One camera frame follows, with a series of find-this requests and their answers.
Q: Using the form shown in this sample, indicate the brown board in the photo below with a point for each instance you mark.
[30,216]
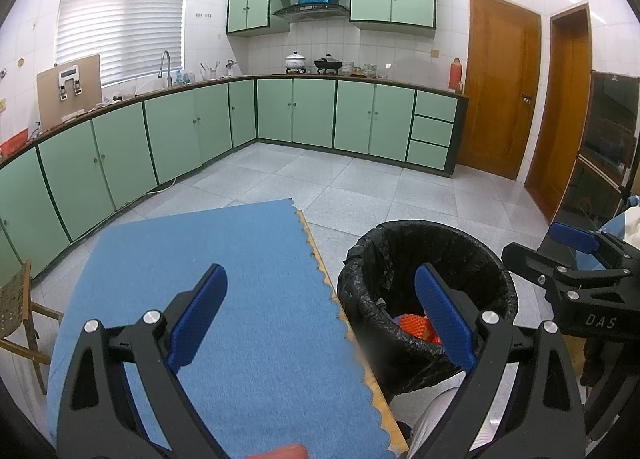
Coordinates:
[50,99]

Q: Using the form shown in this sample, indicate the wooden chair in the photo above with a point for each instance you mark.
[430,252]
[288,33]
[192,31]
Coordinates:
[12,309]

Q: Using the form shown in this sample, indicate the bin with black bag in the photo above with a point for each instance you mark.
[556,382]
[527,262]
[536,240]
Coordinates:
[360,299]

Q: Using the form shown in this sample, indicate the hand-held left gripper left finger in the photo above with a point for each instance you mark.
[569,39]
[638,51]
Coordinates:
[197,319]

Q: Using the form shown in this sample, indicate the wooden table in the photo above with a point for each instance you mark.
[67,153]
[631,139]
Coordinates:
[387,414]

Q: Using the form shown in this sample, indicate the white device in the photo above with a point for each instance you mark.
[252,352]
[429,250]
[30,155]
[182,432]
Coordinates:
[69,73]

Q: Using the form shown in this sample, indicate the green base cabinet with sink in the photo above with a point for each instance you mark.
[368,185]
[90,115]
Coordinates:
[170,129]

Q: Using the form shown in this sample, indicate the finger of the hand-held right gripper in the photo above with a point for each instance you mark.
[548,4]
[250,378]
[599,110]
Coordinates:
[575,238]
[555,279]

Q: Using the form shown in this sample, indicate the orange foam net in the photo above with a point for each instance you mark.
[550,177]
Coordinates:
[415,326]

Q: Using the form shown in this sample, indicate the dark glass cabinet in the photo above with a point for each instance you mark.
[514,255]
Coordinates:
[605,139]

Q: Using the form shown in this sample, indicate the patterned ceramic jar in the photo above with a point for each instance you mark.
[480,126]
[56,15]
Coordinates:
[370,70]

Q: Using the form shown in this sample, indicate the white window blind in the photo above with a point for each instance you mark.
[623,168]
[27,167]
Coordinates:
[120,14]

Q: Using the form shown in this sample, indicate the green base cabinet with drawers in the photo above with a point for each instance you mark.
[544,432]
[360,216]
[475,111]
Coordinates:
[350,114]

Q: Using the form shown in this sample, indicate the chrome faucet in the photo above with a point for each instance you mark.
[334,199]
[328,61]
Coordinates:
[169,74]

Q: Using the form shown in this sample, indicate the red thermos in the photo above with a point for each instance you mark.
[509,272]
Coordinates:
[455,74]

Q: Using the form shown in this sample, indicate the clear plastic bottle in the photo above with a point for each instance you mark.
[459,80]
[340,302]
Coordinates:
[182,76]

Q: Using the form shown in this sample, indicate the black wok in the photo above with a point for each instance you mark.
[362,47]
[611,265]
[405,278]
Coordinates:
[328,63]

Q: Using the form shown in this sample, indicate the light blue cloth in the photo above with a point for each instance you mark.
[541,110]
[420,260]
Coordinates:
[631,224]

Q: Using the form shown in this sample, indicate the white cooking pot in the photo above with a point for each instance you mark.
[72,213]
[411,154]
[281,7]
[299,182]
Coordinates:
[295,61]

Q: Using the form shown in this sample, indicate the red basin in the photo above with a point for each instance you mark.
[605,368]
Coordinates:
[12,143]

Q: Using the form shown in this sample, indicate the black range hood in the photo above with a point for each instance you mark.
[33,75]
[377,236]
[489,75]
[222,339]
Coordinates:
[310,11]

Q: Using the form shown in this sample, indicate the blue scalloped table mat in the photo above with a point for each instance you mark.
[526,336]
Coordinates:
[270,289]

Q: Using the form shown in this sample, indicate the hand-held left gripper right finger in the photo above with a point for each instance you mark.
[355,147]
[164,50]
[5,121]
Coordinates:
[445,319]

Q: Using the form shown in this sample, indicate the utensil holder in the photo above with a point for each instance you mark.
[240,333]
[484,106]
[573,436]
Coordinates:
[210,71]

